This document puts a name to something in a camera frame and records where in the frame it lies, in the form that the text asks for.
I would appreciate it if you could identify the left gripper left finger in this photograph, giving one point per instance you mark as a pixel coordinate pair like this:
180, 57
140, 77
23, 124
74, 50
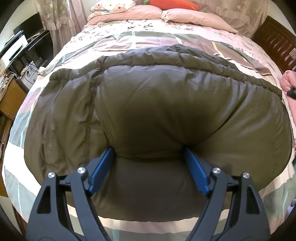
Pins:
97, 170

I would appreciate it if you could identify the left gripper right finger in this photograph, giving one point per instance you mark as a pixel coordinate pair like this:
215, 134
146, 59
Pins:
201, 172

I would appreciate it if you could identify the olive green down jacket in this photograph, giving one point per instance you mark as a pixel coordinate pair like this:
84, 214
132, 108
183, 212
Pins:
150, 105

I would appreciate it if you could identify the pink folded garment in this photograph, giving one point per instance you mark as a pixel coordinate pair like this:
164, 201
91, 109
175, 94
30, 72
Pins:
288, 80

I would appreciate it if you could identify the dark wooden headboard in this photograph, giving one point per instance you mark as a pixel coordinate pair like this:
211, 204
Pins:
278, 43

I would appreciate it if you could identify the patchwork bed quilt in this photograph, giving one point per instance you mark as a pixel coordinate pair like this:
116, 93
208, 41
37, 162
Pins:
122, 36

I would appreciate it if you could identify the wooden cabinet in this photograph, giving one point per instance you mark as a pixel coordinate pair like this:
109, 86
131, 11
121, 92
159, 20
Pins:
10, 104

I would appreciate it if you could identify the pink pillow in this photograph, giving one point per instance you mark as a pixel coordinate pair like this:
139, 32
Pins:
184, 16

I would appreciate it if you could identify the orange carrot plush toy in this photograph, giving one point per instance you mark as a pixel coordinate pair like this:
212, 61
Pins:
172, 4

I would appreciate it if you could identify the white box device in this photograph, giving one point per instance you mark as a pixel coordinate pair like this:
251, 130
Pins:
13, 51

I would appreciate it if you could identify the beige lace curtain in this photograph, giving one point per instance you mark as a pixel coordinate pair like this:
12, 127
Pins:
62, 18

